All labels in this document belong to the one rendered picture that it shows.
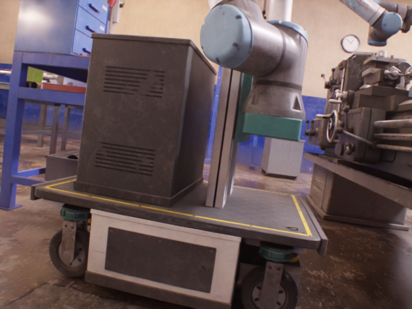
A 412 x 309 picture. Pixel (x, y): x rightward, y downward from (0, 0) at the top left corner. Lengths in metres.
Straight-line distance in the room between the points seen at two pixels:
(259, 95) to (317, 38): 5.47
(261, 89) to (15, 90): 1.40
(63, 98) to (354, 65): 2.18
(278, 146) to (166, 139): 3.77
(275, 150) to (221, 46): 3.94
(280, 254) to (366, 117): 1.12
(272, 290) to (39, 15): 1.69
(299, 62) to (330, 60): 5.37
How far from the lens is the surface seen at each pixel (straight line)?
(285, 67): 0.99
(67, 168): 2.21
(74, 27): 1.90
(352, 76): 2.96
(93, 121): 1.15
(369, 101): 2.04
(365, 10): 1.69
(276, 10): 1.74
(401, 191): 1.39
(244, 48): 0.85
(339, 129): 1.89
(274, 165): 4.77
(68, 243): 1.25
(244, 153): 6.10
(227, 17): 0.87
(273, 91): 0.98
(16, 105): 2.00
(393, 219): 2.94
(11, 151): 2.02
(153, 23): 6.64
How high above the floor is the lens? 0.59
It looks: 4 degrees down
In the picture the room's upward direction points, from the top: 7 degrees clockwise
